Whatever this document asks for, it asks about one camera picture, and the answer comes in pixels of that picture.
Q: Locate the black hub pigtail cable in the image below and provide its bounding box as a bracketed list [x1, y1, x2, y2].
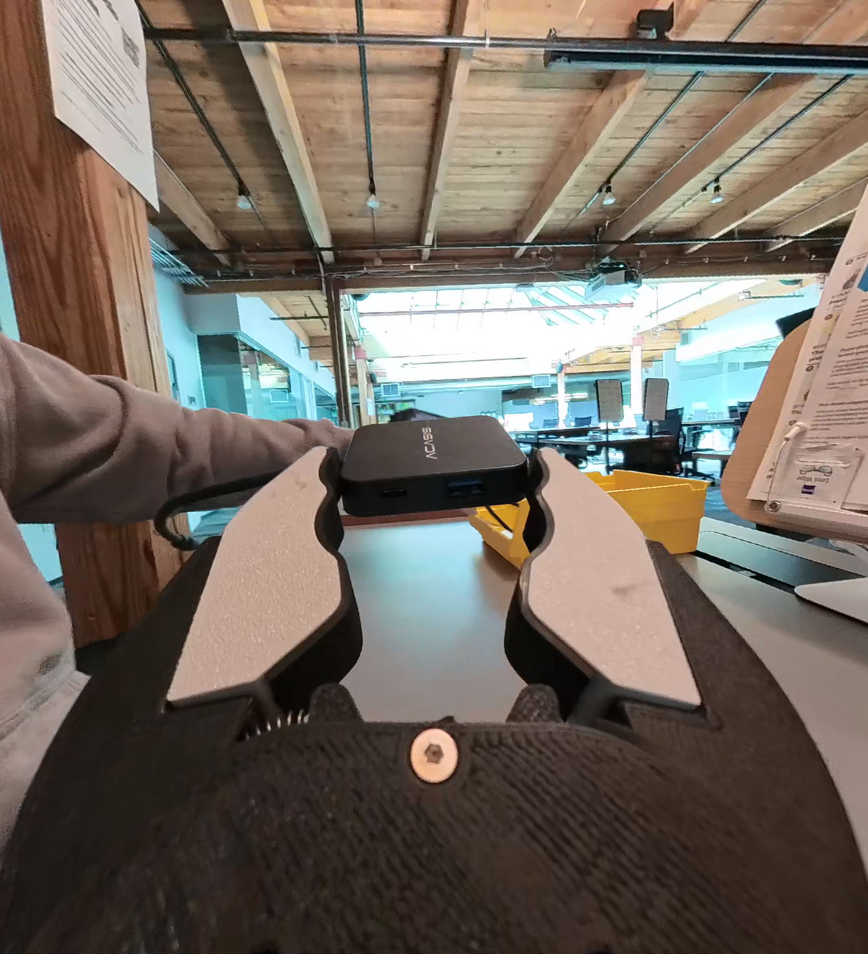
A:
[153, 477, 256, 553]

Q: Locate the small white wipe packet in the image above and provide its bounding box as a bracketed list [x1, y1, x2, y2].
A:
[765, 446, 866, 517]

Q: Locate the yellow plastic bin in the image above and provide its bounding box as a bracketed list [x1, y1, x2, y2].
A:
[470, 468, 712, 569]

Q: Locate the wooden support post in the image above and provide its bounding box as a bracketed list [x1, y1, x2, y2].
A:
[0, 0, 181, 649]

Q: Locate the ceiling projector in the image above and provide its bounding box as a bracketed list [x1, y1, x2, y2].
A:
[586, 261, 643, 299]

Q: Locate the black ceiling light rail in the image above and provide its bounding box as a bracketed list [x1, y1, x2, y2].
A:
[546, 41, 868, 76]

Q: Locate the person's grey hoodie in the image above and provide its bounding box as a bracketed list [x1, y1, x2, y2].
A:
[0, 522, 90, 951]

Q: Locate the wooden document stand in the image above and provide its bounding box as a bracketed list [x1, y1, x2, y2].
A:
[720, 320, 868, 642]

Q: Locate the white paper notice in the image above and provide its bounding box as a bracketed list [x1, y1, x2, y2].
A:
[40, 0, 160, 213]

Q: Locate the printed exercise sheet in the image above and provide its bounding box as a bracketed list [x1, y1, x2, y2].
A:
[747, 238, 868, 515]

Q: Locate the black usb hub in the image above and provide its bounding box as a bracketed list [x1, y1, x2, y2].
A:
[338, 416, 530, 519]

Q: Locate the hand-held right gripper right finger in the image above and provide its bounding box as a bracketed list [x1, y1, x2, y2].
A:
[504, 446, 703, 720]

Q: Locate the person's left forearm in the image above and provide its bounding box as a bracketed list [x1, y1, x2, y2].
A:
[0, 313, 356, 523]

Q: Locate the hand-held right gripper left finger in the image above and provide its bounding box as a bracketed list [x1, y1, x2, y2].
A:
[165, 446, 364, 709]

